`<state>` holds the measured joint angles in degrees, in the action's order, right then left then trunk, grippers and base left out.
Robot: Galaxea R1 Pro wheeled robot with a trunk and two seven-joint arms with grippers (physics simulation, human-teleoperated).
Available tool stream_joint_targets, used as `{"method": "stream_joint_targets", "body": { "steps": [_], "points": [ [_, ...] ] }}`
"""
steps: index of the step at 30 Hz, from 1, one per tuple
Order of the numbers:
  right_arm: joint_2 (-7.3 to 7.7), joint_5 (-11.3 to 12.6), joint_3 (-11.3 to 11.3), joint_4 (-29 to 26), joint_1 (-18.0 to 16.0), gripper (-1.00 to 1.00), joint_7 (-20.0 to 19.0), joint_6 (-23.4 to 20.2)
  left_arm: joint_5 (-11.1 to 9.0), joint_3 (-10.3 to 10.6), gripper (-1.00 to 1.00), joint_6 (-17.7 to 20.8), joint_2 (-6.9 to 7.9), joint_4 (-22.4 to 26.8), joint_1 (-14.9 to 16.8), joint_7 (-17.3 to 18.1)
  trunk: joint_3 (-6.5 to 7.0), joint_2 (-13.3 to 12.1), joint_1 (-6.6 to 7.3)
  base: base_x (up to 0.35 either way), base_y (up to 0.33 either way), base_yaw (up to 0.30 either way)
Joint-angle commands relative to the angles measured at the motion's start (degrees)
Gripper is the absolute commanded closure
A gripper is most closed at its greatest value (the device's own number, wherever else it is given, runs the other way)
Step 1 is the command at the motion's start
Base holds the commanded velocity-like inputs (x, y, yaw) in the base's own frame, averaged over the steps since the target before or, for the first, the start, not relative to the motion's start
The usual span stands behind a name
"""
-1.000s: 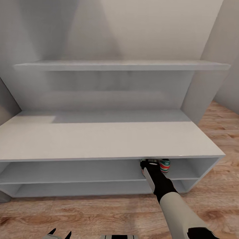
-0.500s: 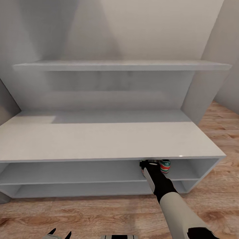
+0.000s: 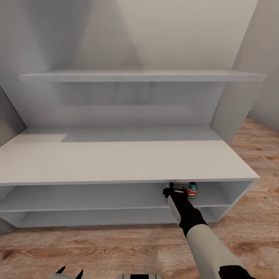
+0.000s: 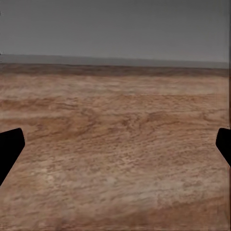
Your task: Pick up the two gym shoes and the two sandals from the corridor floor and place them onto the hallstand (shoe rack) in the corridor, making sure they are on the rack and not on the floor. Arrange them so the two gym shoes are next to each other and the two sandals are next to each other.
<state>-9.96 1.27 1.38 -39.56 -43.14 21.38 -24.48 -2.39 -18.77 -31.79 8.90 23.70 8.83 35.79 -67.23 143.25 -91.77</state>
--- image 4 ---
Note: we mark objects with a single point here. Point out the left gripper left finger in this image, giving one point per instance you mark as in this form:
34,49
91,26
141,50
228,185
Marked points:
11,144

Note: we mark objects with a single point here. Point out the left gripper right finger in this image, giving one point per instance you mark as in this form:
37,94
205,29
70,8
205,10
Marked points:
223,143

